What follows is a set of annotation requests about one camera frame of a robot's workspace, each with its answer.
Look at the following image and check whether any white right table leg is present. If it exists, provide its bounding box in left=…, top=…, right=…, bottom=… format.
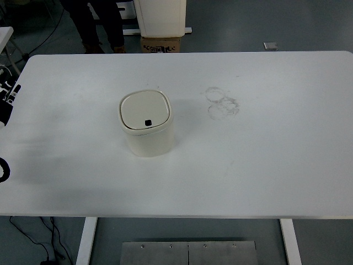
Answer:
left=280, top=219, right=302, bottom=265

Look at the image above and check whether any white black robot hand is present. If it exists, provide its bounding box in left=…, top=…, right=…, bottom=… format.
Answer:
left=1, top=69, right=21, bottom=129

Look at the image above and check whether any black ring robot part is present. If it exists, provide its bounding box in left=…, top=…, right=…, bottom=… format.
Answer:
left=0, top=158, right=10, bottom=183

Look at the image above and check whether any small grey floor plate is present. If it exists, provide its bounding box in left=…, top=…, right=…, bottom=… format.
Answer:
left=263, top=42, right=279, bottom=51

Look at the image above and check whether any cream plastic trash can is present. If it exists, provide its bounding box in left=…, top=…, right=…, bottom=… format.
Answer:
left=118, top=90, right=174, bottom=157

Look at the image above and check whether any white table foot bar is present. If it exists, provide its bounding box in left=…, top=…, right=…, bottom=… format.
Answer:
left=123, top=27, right=192, bottom=36

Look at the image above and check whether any white left table leg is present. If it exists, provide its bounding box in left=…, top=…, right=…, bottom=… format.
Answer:
left=76, top=217, right=98, bottom=265

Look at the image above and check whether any brown cardboard box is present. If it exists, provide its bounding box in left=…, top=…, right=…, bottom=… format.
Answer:
left=140, top=37, right=181, bottom=54

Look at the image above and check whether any white cabinet box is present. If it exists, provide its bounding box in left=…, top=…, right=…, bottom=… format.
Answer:
left=133, top=0, right=186, bottom=38

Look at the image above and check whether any black floor cable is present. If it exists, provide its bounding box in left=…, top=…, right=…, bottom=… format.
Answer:
left=9, top=216, right=73, bottom=265

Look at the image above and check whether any person in dark trousers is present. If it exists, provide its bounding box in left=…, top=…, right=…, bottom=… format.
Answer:
left=67, top=0, right=127, bottom=54

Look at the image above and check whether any white table leg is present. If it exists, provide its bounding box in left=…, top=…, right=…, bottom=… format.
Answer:
left=280, top=219, right=302, bottom=265
left=76, top=217, right=98, bottom=265

